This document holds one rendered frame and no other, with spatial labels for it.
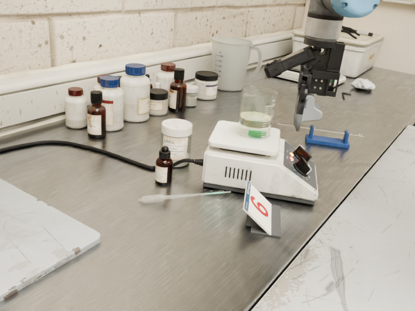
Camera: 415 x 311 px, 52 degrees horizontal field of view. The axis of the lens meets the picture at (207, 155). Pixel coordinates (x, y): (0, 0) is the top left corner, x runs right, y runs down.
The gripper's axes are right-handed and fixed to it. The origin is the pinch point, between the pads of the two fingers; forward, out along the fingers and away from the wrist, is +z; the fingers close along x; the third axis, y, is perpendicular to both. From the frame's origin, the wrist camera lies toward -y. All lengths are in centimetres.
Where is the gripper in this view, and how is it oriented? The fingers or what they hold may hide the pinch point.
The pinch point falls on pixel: (295, 124)
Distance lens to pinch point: 103.2
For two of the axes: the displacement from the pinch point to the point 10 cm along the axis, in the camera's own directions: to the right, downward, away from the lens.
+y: 9.8, 1.5, -1.2
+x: 1.7, -3.9, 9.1
